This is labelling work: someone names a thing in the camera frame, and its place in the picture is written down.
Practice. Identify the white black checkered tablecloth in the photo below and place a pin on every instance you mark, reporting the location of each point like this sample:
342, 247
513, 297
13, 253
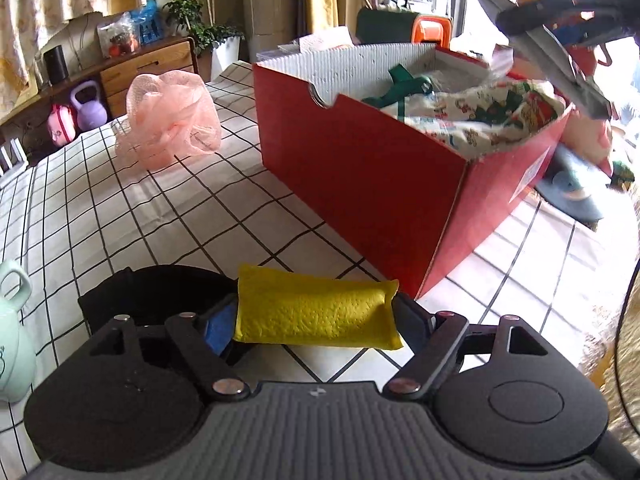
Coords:
125, 220

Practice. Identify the pale green ceramic teapot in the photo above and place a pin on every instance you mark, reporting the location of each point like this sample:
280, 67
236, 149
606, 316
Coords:
12, 340

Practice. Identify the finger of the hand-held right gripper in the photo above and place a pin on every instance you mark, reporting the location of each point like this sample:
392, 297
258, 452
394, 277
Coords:
555, 55

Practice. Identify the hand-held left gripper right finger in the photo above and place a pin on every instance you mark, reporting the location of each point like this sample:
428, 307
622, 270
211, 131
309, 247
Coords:
415, 325

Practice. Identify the white router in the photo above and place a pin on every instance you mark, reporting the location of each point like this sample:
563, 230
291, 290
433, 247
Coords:
7, 156

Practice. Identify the red cardboard box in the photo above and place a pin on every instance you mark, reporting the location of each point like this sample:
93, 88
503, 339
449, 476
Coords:
380, 190

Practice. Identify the blue plastic bag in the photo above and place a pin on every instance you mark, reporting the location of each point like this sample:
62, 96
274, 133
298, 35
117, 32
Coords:
147, 22

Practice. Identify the dark green chair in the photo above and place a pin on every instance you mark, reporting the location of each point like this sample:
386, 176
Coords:
386, 26

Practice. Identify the black cloth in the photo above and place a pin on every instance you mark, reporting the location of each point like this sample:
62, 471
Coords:
145, 292

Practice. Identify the clear plastic bag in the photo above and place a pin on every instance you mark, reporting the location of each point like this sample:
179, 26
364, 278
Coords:
117, 36

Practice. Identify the christmas print cloth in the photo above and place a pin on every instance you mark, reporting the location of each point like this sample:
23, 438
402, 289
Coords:
490, 112

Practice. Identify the orange plastic stool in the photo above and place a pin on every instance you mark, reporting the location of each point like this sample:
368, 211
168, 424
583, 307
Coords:
432, 32

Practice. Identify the pink mesh bath pouf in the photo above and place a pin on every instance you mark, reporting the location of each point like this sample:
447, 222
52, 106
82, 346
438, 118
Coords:
167, 120

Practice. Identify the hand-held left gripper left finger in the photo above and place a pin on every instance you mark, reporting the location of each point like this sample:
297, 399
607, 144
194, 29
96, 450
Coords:
220, 330

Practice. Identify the standing air conditioner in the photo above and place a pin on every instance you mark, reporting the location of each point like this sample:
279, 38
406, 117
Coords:
272, 0

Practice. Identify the purple kettlebell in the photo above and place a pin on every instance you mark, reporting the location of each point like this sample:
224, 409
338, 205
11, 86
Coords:
89, 109

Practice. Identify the white planter pot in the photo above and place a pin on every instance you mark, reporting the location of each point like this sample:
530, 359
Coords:
225, 56

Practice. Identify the black speaker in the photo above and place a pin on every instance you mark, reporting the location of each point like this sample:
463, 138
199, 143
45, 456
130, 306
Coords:
56, 65

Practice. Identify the yellow sponge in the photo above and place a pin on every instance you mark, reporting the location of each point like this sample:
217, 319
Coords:
315, 315

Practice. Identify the pink plush toy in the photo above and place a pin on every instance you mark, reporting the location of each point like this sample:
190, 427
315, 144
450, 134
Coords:
592, 135

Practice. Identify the pink toy case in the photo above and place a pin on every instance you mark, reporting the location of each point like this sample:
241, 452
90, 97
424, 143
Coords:
61, 124

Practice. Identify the wooden tv cabinet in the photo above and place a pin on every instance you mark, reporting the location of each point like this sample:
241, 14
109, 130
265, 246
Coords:
115, 75

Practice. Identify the green potted tree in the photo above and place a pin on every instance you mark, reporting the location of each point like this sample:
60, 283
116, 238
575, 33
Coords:
175, 0

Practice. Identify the golden lace table cover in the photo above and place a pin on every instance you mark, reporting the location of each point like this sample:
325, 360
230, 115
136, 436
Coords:
612, 355

